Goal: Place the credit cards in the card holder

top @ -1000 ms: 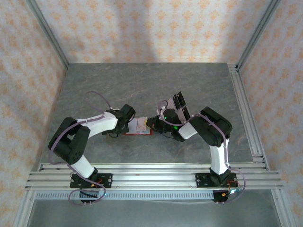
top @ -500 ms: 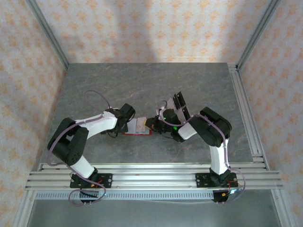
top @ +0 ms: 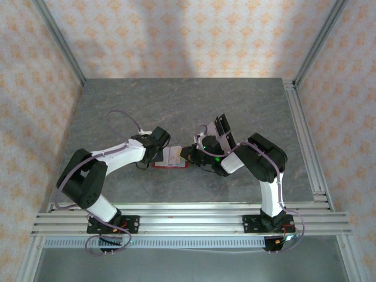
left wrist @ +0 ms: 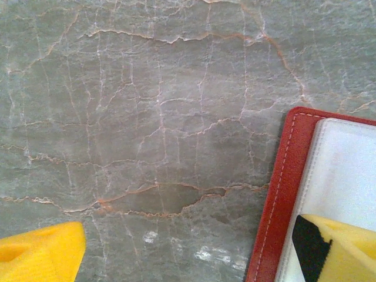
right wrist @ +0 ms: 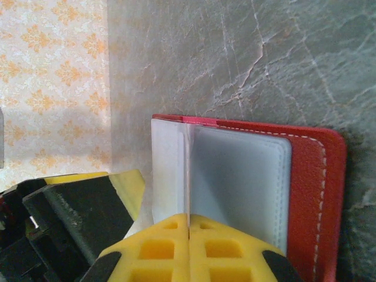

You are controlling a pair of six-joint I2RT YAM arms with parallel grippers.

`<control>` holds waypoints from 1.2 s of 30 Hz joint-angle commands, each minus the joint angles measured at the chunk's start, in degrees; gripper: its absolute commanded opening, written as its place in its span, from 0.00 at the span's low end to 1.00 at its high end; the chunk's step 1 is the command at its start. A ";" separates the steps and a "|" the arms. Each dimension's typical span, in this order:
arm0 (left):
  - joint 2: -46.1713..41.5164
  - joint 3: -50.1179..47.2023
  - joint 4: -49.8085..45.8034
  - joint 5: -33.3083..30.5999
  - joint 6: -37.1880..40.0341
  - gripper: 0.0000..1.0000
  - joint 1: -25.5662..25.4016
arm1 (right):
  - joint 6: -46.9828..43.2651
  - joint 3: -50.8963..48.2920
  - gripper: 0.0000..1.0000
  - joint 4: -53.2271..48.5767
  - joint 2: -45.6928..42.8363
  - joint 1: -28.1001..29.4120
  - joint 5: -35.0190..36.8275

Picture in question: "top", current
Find grey metal lower panel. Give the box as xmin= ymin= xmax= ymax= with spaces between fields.
xmin=34 ymin=248 xmax=351 ymax=282

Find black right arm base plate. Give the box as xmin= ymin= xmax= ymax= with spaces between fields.
xmin=242 ymin=214 xmax=295 ymax=236

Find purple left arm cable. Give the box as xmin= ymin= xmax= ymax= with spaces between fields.
xmin=54 ymin=110 xmax=153 ymax=257

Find patterned fabric backdrop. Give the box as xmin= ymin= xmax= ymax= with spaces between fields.
xmin=0 ymin=0 xmax=376 ymax=282

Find white credit card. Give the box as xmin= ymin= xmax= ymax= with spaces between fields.
xmin=168 ymin=146 xmax=182 ymax=165

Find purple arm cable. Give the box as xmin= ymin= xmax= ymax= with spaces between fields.
xmin=54 ymin=110 xmax=153 ymax=257
xmin=193 ymin=125 xmax=306 ymax=255

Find aluminium side frame rail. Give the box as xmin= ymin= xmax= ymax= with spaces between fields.
xmin=282 ymin=78 xmax=335 ymax=212

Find grey slotted cable duct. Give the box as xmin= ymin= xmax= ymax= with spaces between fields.
xmin=43 ymin=237 xmax=267 ymax=249

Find aluminium front frame rails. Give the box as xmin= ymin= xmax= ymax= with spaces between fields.
xmin=31 ymin=202 xmax=353 ymax=237

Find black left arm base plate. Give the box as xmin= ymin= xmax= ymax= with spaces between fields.
xmin=86 ymin=215 xmax=140 ymax=236

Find aluminium corner post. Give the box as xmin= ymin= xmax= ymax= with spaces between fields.
xmin=31 ymin=0 xmax=86 ymax=87
xmin=293 ymin=0 xmax=350 ymax=88

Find red leather card holder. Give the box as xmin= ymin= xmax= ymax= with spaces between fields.
xmin=152 ymin=146 xmax=190 ymax=169

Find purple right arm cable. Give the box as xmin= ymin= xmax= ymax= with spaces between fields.
xmin=193 ymin=125 xmax=306 ymax=255

